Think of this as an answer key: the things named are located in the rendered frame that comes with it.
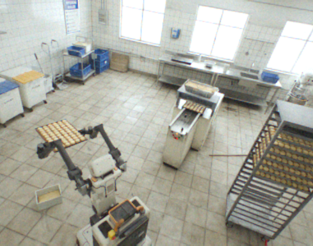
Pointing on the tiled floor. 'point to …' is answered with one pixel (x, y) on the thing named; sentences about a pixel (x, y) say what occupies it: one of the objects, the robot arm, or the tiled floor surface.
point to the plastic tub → (48, 196)
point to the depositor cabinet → (207, 122)
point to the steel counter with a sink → (243, 74)
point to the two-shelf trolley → (81, 63)
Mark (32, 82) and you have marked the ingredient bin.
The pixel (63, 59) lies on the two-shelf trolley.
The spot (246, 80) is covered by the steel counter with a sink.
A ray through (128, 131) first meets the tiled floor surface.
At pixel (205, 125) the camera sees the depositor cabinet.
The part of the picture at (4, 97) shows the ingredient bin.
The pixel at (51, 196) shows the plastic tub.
